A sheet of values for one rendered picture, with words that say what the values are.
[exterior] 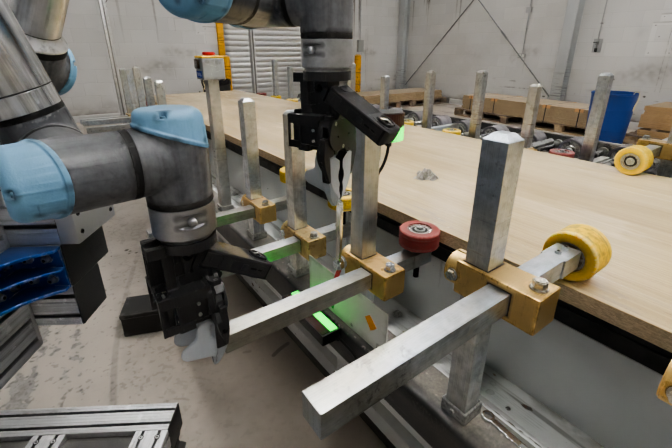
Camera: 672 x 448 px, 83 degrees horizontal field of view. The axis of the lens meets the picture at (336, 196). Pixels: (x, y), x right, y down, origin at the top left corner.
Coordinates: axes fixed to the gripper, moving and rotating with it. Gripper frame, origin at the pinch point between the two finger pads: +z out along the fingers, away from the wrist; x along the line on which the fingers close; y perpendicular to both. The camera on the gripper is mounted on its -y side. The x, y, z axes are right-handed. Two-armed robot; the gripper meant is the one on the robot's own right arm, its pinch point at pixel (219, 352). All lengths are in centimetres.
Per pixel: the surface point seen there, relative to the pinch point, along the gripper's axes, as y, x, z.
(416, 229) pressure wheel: -40.9, -0.3, -8.3
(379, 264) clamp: -30.2, 1.0, -4.7
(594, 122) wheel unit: -138, -9, -19
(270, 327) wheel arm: -7.6, 1.4, -1.8
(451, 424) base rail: -27.2, 21.8, 12.4
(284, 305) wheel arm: -10.9, 0.1, -3.6
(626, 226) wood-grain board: -78, 23, -8
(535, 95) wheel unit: -138, -31, -26
